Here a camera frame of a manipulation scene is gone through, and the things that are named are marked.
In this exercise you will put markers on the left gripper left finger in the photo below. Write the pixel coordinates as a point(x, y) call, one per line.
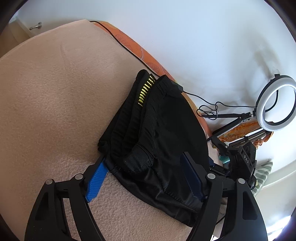
point(48, 220)

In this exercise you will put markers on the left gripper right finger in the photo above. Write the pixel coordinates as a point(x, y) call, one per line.
point(224, 201)

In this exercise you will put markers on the black pants yellow pattern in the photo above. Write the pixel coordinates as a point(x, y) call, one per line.
point(143, 144)

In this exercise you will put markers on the green striped pillow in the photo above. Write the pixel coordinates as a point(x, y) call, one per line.
point(261, 174)

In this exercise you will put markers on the folded tripod with scarf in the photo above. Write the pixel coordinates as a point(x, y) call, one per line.
point(238, 134)

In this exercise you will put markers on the black mini tripod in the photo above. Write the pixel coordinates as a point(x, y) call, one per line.
point(238, 119)

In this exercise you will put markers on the pink terry blanket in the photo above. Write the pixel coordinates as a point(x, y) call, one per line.
point(59, 91)

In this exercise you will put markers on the white ring light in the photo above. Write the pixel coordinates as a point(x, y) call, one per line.
point(273, 87)

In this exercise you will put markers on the metal door handle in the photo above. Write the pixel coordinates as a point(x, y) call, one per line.
point(37, 26)

